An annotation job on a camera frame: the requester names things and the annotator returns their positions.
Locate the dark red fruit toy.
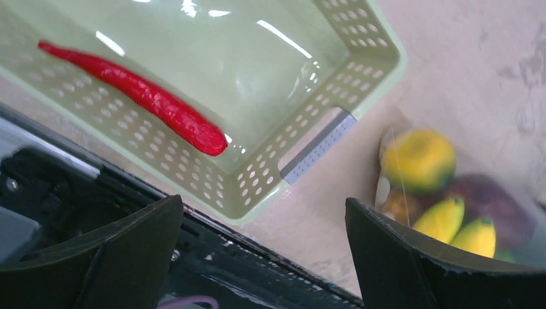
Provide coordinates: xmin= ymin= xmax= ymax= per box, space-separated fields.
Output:
xmin=445 ymin=173 xmax=536 ymax=249

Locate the orange small fruit toy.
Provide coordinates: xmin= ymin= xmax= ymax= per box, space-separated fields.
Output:
xmin=382 ymin=190 xmax=422 ymax=227

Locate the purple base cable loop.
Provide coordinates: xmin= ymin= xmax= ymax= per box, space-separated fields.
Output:
xmin=156 ymin=295 xmax=220 ymax=309

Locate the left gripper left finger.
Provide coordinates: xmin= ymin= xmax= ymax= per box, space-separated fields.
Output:
xmin=1 ymin=195 xmax=184 ymax=308

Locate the clear zip top bag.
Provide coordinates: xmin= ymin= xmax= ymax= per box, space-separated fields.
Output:
xmin=374 ymin=109 xmax=545 ymax=268

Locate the green plastic basket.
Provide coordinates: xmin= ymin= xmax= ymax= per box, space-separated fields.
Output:
xmin=1 ymin=1 xmax=407 ymax=225

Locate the yellow banana toy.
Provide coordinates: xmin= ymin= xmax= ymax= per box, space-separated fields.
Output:
xmin=412 ymin=196 xmax=496 ymax=258

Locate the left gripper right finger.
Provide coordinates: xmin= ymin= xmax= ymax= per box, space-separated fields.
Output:
xmin=345 ymin=198 xmax=545 ymax=308

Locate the red chili pepper toy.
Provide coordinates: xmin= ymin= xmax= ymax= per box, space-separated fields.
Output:
xmin=37 ymin=41 xmax=228 ymax=156

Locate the green yellow fruit toy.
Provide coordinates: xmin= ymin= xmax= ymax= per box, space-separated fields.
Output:
xmin=379 ymin=129 xmax=457 ymax=194

